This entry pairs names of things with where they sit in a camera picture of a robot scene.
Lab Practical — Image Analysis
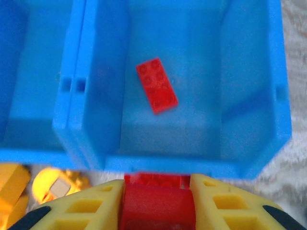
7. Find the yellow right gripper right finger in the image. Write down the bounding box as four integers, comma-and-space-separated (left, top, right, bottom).
190, 173, 305, 230

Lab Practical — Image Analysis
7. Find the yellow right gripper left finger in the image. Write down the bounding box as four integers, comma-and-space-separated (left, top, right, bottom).
7, 179, 125, 230

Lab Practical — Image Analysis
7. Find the red lego brick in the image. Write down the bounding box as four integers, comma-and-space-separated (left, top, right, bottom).
119, 172, 196, 230

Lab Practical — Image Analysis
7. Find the blue bin with red legos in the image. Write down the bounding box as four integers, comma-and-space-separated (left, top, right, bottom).
68, 0, 292, 180

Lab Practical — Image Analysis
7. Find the blue bin with yellow legos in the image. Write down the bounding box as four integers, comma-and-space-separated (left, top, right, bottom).
0, 0, 84, 168

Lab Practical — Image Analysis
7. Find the yellow lego brick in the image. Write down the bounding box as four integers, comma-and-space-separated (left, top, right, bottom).
0, 162, 32, 209
0, 195, 30, 230
64, 169, 92, 192

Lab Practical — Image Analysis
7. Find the yellow lego with 120 print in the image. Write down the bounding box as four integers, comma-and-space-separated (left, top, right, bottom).
32, 167, 81, 204

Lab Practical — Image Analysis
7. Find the red flat lego plate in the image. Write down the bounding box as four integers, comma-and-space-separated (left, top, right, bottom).
135, 57, 179, 115

